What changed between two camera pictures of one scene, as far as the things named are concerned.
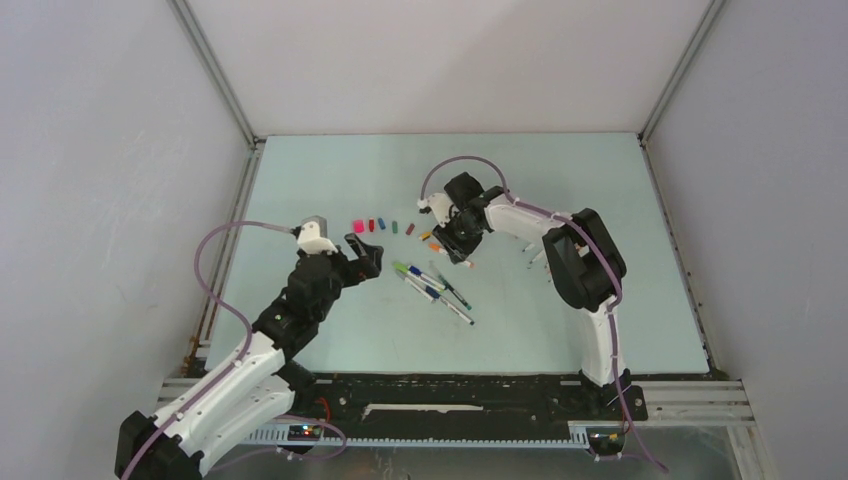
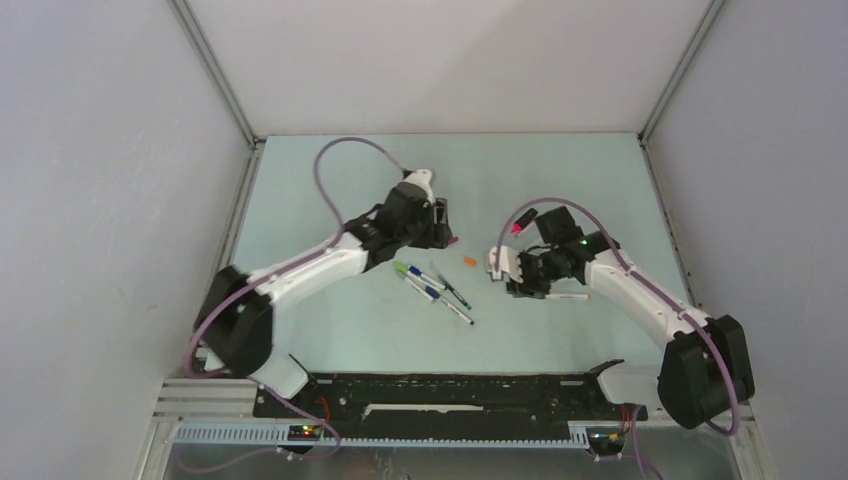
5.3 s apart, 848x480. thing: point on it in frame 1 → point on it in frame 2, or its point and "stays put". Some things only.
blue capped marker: [435, 282] stays put
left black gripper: [365, 266] → [436, 236]
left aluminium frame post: [200, 337] stays put
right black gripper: [458, 252] → [526, 288]
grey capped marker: [417, 287] stays put
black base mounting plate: [469, 402] stays put
